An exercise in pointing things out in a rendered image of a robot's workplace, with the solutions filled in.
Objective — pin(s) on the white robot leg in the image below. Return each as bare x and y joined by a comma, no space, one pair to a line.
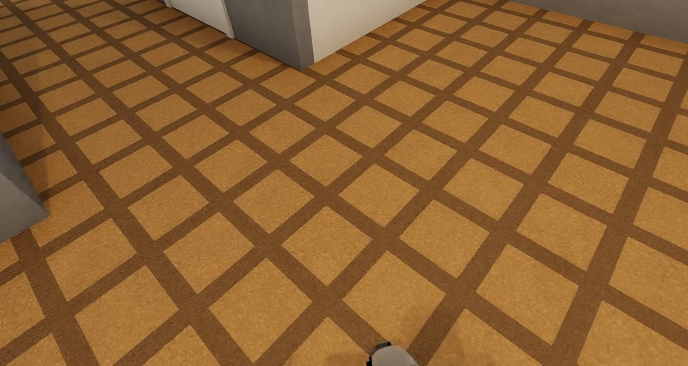
393,357

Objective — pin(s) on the wide white door panel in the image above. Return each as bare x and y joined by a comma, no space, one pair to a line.
198,0

